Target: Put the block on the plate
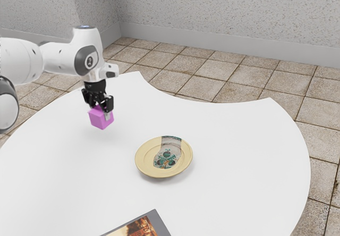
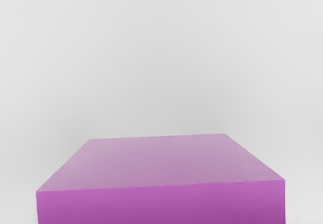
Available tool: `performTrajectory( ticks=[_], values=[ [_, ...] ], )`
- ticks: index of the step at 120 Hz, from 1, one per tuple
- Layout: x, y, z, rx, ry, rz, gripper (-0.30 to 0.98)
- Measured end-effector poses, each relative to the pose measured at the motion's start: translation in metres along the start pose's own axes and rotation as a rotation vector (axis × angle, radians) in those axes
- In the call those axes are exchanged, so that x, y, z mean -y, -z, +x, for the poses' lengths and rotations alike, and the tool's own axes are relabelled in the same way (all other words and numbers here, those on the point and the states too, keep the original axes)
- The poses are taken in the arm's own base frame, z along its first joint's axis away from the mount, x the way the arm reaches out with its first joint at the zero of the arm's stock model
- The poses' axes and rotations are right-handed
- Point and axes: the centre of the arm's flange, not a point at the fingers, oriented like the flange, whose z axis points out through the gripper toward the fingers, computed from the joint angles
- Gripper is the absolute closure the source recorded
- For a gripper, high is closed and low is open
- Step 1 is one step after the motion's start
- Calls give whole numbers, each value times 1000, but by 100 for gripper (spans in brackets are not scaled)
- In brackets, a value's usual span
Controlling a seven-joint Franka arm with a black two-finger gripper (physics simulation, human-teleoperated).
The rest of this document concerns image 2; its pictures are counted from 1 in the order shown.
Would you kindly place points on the purple block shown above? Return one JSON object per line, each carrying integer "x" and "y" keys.
{"x": 161, "y": 178}

